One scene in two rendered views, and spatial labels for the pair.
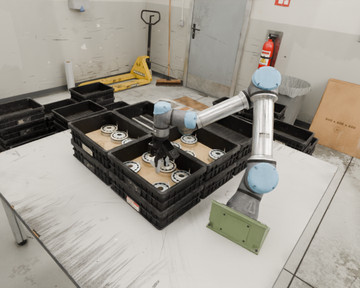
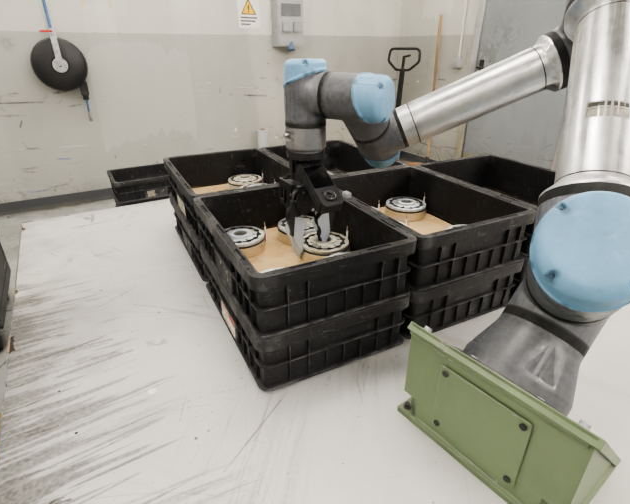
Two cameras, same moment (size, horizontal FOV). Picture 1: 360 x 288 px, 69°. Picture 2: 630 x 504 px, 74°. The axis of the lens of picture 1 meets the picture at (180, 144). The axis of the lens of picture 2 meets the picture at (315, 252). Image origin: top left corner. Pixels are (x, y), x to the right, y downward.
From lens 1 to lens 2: 0.61 m
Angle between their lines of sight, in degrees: 20
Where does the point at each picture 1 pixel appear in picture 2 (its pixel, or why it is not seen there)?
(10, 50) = (182, 108)
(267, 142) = (617, 129)
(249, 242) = (528, 486)
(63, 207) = (96, 307)
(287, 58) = not seen: outside the picture
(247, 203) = (529, 351)
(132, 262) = (152, 458)
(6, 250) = not seen: hidden behind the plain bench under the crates
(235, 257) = not seen: outside the picture
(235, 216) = (479, 384)
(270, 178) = (625, 245)
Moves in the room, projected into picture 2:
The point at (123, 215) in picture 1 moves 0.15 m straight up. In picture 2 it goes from (202, 342) to (192, 275)
